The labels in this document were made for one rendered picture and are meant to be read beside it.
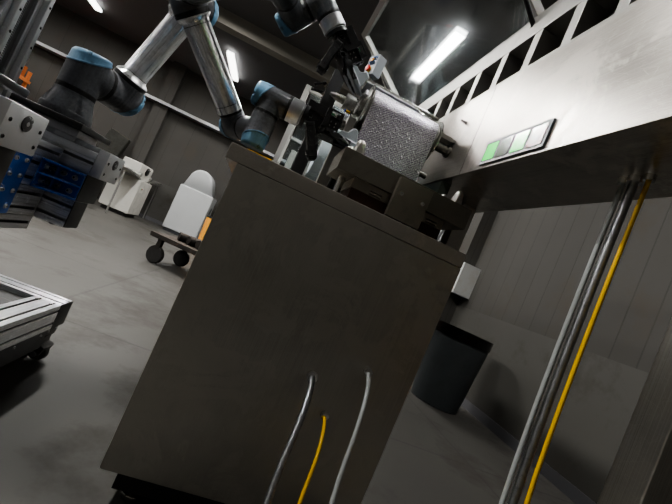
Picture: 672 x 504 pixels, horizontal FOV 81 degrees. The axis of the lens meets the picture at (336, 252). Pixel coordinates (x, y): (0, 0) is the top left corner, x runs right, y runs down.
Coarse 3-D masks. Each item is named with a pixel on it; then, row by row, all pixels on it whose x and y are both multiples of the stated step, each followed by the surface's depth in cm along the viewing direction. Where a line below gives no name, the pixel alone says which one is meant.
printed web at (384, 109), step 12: (384, 96) 126; (372, 108) 124; (384, 108) 125; (396, 108) 126; (408, 108) 129; (384, 120) 125; (396, 120) 126; (408, 120) 127; (420, 120) 128; (408, 132) 127; (420, 132) 128; (432, 132) 129
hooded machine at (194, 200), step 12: (192, 180) 845; (204, 180) 849; (180, 192) 837; (192, 192) 842; (204, 192) 850; (180, 204) 838; (192, 204) 843; (204, 204) 847; (168, 216) 835; (180, 216) 839; (192, 216) 844; (204, 216) 848; (168, 228) 840; (180, 228) 840; (192, 228) 845
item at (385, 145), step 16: (368, 128) 124; (384, 128) 125; (368, 144) 125; (384, 144) 126; (400, 144) 127; (416, 144) 128; (384, 160) 126; (400, 160) 127; (416, 160) 128; (416, 176) 128
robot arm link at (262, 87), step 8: (256, 88) 114; (264, 88) 114; (272, 88) 115; (256, 96) 114; (264, 96) 114; (272, 96) 114; (280, 96) 115; (288, 96) 116; (256, 104) 116; (264, 104) 114; (272, 104) 115; (280, 104) 115; (288, 104) 115; (272, 112) 115; (280, 112) 116
